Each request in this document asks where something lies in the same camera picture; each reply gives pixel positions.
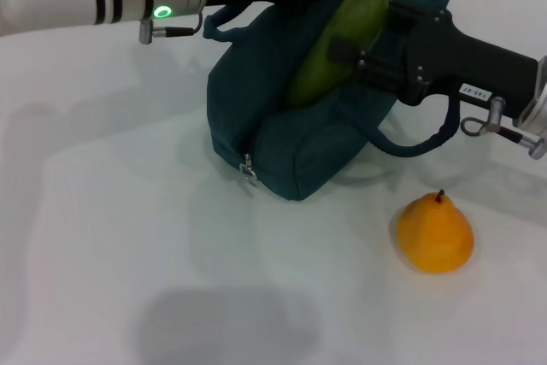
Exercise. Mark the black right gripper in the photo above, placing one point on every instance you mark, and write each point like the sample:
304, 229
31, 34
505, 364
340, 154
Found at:
461, 66

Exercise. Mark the green cucumber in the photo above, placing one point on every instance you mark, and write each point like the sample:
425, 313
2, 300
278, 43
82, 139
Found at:
342, 19

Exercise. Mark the dark blue fabric bag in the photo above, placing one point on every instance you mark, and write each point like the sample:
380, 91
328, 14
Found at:
239, 104

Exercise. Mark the orange pear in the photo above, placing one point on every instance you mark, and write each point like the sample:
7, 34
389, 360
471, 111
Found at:
433, 237

